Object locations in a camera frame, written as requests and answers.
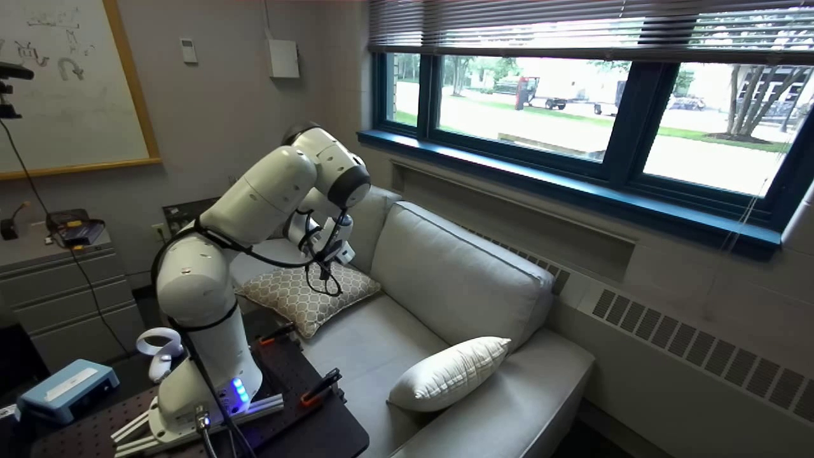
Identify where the wooden framed whiteboard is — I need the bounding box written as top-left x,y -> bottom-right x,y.
0,0 -> 157,180

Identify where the large blue framed window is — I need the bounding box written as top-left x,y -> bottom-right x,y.
370,0 -> 814,249

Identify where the black orange clamp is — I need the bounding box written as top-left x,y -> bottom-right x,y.
298,368 -> 340,407

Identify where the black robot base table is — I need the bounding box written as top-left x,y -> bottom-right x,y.
33,325 -> 372,458

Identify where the wall radiator grille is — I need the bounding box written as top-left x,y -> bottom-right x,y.
520,246 -> 814,425

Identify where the white wall box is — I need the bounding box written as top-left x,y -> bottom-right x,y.
270,38 -> 300,78

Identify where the beige geometric patterned pillow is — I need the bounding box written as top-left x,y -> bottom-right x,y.
240,263 -> 382,341

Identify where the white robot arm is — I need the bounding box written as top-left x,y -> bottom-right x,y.
113,126 -> 372,458

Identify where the black camera on stand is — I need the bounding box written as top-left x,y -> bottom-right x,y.
0,57 -> 38,122

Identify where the blue white box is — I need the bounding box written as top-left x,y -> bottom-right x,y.
20,358 -> 120,425

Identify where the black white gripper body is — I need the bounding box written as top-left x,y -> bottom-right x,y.
296,210 -> 357,277

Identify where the cream ribbed small pillow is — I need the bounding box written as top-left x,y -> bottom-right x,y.
386,335 -> 512,412

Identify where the light grey fabric sofa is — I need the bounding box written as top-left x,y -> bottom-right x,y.
296,188 -> 592,458

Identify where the white VR controller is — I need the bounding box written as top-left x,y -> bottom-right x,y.
134,325 -> 183,382

